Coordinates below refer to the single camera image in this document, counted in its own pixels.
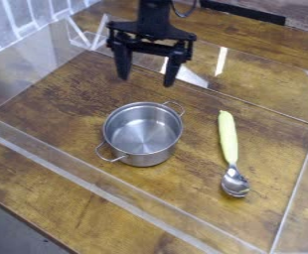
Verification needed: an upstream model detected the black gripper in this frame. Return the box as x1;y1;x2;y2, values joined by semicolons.
105;0;196;87

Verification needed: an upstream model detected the small steel pot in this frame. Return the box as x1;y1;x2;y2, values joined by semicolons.
95;101;184;167

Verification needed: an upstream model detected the green handled metal spoon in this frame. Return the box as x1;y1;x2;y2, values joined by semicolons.
218;110;249;197

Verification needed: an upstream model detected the black bar in background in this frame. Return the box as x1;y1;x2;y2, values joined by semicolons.
199;0;286;26

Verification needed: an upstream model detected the clear acrylic enclosure wall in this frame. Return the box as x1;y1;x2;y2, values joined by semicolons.
0;0;308;254

